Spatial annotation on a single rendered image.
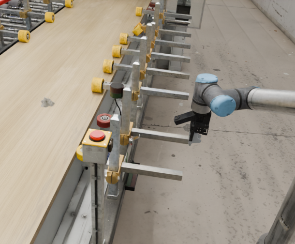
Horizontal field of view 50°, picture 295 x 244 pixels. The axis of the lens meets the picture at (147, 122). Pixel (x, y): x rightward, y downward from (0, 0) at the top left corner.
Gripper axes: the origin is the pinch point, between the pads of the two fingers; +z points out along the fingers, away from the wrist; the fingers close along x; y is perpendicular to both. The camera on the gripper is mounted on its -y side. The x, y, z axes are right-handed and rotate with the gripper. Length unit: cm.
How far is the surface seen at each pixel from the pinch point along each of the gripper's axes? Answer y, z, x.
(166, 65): -23, 78, 262
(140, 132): -24.3, -3.3, -1.5
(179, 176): -3.9, -2.2, -26.6
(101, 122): -42.9, -7.7, -4.0
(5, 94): -97, -7, 9
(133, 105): -31.2, -4.9, 19.1
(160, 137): -14.0, -2.0, -1.6
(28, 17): -139, -8, 129
